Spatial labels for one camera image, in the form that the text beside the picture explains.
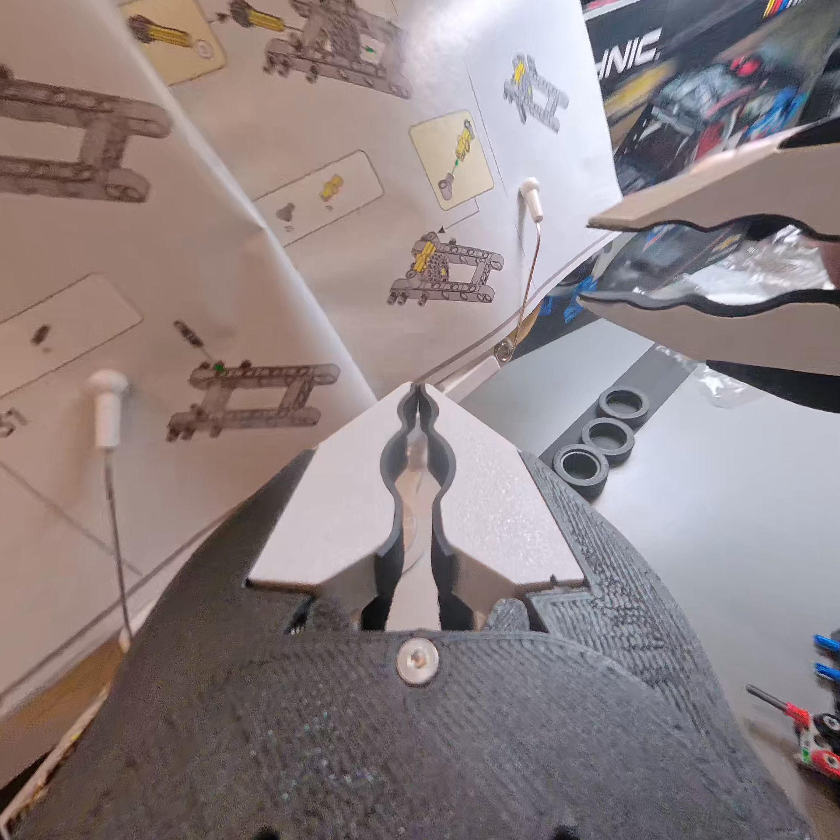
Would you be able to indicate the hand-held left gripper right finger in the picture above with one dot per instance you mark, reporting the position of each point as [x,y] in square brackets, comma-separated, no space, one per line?
[512,518]

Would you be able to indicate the black rubber toy tire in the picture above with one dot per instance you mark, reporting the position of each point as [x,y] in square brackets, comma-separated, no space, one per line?
[610,458]
[581,489]
[623,421]

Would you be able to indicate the black mat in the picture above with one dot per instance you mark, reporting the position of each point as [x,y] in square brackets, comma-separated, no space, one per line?
[646,380]

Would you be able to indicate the lego set box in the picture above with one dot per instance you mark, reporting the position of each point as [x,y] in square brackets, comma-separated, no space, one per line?
[695,85]

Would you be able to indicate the lego instruction booklet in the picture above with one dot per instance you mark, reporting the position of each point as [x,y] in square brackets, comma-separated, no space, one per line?
[295,262]

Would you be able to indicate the large clear plastic bag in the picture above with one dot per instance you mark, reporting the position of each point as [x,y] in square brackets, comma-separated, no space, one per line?
[774,269]

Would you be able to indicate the partly built lego car model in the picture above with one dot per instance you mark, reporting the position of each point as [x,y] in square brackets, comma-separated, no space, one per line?
[817,728]

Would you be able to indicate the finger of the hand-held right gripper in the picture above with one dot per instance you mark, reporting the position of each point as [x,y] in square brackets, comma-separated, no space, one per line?
[754,187]
[754,334]

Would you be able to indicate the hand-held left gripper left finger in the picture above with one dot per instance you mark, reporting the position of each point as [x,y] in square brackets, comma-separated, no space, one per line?
[328,518]

